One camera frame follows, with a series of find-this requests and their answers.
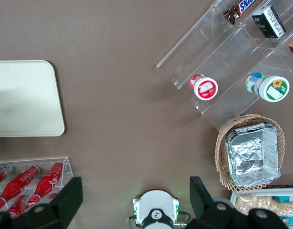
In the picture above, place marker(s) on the Snickers bar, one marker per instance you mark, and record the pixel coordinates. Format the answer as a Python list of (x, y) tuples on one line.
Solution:
[(241, 9)]

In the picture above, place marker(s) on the beige plastic serving tray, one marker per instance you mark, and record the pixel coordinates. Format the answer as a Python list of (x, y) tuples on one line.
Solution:
[(24, 97)]

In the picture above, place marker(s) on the small black carton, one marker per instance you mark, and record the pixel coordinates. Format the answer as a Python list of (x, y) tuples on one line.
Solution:
[(269, 21)]

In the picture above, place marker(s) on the red lid yogurt cup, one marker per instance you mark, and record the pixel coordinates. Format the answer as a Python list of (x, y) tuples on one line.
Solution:
[(205, 87)]

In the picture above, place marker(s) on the clear acrylic stepped display stand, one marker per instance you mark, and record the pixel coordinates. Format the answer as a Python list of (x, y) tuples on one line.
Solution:
[(222, 47)]

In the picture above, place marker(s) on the light wicker basket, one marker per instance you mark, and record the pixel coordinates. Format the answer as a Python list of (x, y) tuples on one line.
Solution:
[(221, 155)]

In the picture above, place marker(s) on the large teal snack packet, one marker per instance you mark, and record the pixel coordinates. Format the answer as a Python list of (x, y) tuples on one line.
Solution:
[(287, 220)]

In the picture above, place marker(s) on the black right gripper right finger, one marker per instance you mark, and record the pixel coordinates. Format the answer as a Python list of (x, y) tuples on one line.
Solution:
[(201, 198)]

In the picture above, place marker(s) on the clear bag of peanut snack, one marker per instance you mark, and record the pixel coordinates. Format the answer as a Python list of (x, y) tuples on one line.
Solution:
[(279, 206), (246, 204)]

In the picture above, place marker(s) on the clear acrylic bottle rack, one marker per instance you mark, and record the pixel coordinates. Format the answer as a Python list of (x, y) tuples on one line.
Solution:
[(65, 164)]

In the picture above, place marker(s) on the small teal snack packet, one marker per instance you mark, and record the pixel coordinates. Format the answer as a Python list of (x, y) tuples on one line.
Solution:
[(282, 198)]

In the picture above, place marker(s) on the green lid yogurt cup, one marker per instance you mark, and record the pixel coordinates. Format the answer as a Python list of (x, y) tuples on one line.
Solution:
[(270, 87)]

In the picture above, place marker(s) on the aluminium foil container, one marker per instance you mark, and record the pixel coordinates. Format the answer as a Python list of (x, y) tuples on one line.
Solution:
[(253, 155)]

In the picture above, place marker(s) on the white rectangular snack tray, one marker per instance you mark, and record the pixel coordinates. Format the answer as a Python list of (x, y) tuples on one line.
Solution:
[(234, 196)]

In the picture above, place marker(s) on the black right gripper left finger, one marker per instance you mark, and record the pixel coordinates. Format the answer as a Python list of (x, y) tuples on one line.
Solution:
[(65, 198)]

